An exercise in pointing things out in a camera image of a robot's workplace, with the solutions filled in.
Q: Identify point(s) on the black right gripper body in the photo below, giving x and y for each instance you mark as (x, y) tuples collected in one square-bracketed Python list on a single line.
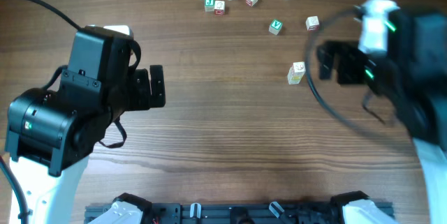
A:
[(346, 63)]

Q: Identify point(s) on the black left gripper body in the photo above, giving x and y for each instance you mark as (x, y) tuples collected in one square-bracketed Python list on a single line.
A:
[(156, 85)]

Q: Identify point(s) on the plain white picture block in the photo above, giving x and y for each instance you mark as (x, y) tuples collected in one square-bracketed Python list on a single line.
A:
[(294, 78)]

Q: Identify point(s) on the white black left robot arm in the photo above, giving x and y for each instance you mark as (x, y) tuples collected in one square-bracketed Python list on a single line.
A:
[(51, 133)]

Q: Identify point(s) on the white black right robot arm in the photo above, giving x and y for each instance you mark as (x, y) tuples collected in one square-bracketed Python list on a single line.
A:
[(411, 73)]

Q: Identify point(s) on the white red picture block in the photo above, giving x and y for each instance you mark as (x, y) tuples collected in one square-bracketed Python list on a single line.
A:
[(312, 23)]

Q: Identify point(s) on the green V letter block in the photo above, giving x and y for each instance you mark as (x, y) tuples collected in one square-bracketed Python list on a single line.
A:
[(275, 27)]

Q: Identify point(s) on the green J letter block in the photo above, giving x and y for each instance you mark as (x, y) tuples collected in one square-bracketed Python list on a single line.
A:
[(209, 5)]

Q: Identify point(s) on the white red letter block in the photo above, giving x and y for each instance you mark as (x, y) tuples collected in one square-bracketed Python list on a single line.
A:
[(219, 7)]

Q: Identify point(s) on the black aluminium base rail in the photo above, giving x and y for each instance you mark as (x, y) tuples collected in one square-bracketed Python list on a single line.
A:
[(352, 207)]

